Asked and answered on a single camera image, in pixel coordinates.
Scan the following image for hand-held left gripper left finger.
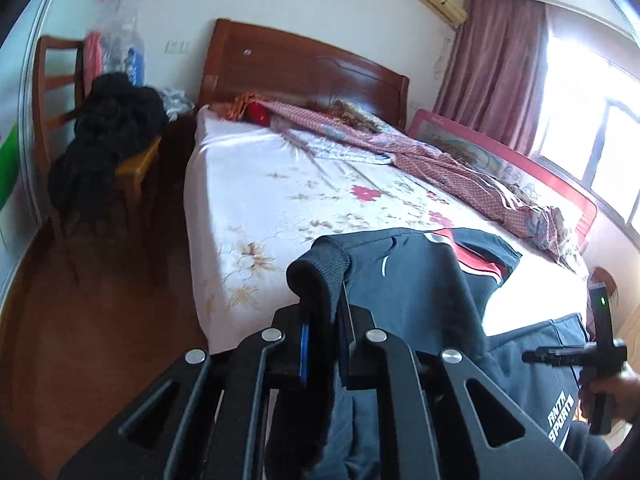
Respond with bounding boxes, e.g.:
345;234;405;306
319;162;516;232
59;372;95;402
57;304;314;480

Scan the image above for black pants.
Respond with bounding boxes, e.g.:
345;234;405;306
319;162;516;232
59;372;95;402
263;227;618;480

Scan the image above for black clothes pile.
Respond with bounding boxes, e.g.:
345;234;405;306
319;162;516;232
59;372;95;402
47;72;170;227

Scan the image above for flower print wardrobe door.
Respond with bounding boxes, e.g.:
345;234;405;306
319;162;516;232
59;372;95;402
0;0;57;263

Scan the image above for wooden chair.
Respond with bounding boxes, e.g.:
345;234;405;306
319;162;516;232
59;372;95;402
32;35;164;282

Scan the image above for orange fringed cloth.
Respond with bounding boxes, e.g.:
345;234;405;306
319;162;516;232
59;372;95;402
215;91;267;121

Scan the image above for wooden headboard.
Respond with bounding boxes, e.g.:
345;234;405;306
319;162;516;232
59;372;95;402
197;17;411;132

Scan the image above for person's right hand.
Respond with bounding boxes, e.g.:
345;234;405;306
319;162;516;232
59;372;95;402
579;371;640;423

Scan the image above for window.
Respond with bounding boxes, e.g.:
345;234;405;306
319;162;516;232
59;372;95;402
530;4;640;228

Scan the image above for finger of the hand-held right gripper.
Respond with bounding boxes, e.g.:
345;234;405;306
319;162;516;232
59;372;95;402
522;347;583;369

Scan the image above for grey patterned cloth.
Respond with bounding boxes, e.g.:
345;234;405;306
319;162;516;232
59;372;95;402
157;87;196;121

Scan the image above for clear plastic bag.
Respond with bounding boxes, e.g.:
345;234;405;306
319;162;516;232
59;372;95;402
82;0;146;89

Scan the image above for pink curtain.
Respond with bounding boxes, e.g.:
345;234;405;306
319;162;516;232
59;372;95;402
432;0;549;157

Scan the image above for brown wooden board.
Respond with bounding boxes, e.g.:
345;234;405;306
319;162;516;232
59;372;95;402
589;267;622;321

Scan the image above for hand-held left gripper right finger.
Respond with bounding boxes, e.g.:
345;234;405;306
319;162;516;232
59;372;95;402
337;290;587;480

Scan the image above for brown floral blanket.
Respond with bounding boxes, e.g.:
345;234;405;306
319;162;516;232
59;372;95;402
327;100;402;134

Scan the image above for folded light floral sheet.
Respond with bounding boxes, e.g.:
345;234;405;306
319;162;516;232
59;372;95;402
280;127;397;166

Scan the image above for red patterned quilt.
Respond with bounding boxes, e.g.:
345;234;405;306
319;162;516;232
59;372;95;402
265;97;592;277

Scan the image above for red pillow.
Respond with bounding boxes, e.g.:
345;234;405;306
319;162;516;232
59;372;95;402
245;101;274;126

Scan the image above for bed with floral sheet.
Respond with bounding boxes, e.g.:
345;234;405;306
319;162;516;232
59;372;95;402
182;105;592;357

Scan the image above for dark wooden nightstand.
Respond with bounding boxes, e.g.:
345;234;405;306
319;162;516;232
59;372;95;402
149;112;199;243

